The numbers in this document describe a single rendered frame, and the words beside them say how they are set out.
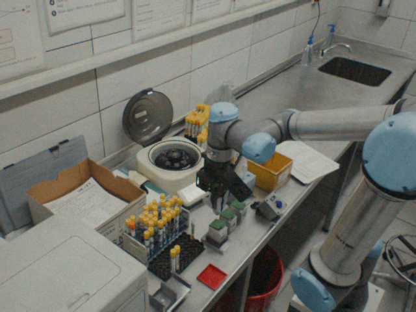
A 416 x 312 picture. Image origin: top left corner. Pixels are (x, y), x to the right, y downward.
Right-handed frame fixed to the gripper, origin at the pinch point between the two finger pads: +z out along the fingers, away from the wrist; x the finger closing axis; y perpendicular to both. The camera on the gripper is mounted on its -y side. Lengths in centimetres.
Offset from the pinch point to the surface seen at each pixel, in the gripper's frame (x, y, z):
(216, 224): 0.5, 0.3, 4.8
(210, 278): 12.4, -6.9, 13.1
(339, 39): -240, 50, 11
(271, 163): -46.5, 6.2, 9.5
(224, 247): 0.9, -3.6, 11.9
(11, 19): 22, 55, -50
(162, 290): 26.7, -0.9, 8.9
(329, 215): -124, -7, 86
